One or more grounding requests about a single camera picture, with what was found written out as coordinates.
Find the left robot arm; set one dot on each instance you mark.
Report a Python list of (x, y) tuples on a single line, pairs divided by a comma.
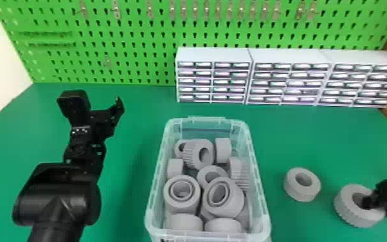
[(56, 199)]

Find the white drawer cabinet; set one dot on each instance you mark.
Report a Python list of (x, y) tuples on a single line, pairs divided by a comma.
[(365, 57), (213, 54), (286, 55)]

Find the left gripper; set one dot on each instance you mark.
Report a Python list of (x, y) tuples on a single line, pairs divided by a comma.
[(101, 125)]

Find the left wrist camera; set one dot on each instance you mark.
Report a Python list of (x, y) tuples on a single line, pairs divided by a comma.
[(73, 105)]

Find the clear bin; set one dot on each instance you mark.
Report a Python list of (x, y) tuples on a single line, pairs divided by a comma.
[(156, 189)]

